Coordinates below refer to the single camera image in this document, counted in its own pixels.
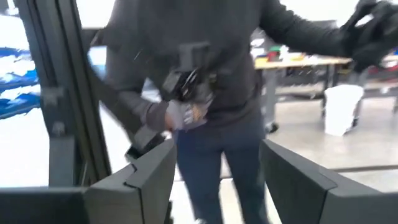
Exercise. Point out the black device at waist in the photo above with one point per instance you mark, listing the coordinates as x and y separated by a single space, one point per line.
186 84

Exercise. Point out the person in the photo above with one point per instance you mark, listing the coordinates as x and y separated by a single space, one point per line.
202 25

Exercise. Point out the blue white screen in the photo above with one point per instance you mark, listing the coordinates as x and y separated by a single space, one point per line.
18 102

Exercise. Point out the white waste bin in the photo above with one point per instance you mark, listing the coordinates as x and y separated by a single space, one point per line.
342 109

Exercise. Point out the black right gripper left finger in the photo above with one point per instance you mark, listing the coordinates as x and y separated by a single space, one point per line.
149 193

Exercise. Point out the wooden workbench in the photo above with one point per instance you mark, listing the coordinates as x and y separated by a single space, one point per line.
295 62

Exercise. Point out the black handheld device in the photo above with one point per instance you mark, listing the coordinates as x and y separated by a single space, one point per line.
144 141

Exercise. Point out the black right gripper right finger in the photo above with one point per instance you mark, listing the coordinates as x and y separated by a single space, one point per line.
295 193

